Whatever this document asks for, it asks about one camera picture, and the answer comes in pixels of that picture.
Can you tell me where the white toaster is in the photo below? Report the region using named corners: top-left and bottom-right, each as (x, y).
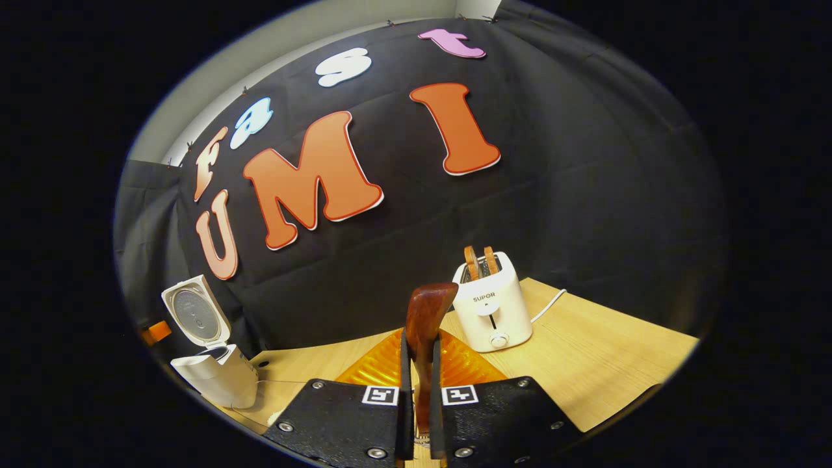
top-left (452, 252), bottom-right (534, 353)

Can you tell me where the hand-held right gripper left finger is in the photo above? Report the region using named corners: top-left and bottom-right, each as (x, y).
top-left (263, 328), bottom-right (415, 465)

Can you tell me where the white toaster cable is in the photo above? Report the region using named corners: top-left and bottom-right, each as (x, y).
top-left (530, 289), bottom-right (567, 324)

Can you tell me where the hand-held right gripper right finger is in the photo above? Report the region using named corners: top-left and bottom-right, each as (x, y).
top-left (429, 328), bottom-right (582, 467)

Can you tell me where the black backdrop cloth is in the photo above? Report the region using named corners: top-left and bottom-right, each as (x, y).
top-left (114, 0), bottom-right (729, 355)

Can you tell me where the brown wooden spoon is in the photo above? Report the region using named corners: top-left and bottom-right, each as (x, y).
top-left (405, 282), bottom-right (459, 436)

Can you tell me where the white rice cooker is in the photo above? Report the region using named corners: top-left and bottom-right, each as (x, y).
top-left (161, 275), bottom-right (259, 409)

